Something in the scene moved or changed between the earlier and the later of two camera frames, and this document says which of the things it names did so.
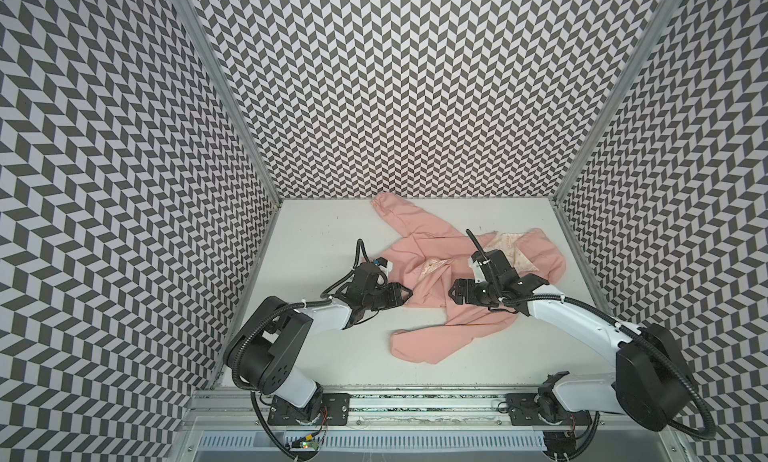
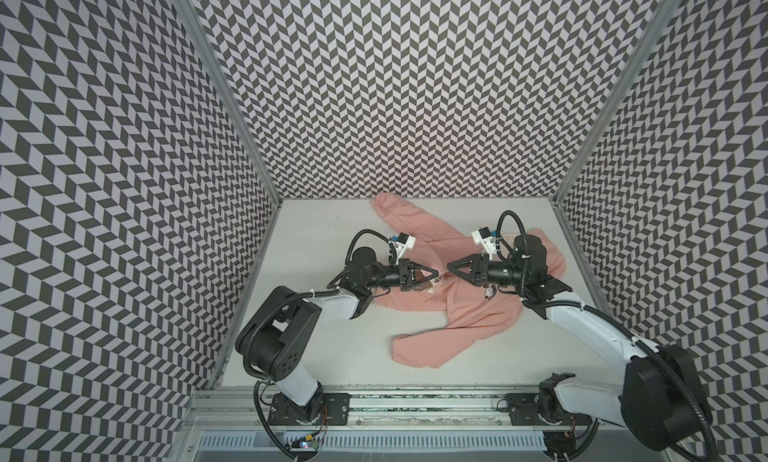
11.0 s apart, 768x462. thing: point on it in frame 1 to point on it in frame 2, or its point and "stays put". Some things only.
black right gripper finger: (463, 289) to (472, 261)
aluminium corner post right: (667, 4) stays put
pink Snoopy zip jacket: (432, 258) stays put
